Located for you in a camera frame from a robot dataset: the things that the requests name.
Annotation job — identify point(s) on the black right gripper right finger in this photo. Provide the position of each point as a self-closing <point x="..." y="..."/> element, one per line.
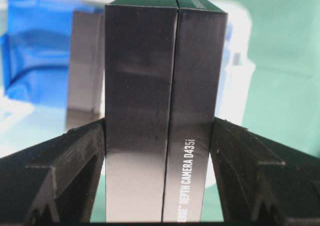
<point x="260" y="180"/>

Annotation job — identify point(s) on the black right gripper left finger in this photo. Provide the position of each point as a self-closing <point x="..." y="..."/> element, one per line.
<point x="56" y="180"/>

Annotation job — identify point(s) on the black realsense box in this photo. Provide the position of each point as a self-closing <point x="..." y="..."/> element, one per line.
<point x="162" y="69"/>
<point x="87" y="62"/>

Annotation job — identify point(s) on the clear plastic storage case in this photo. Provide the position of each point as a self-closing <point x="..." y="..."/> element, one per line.
<point x="24" y="124"/>

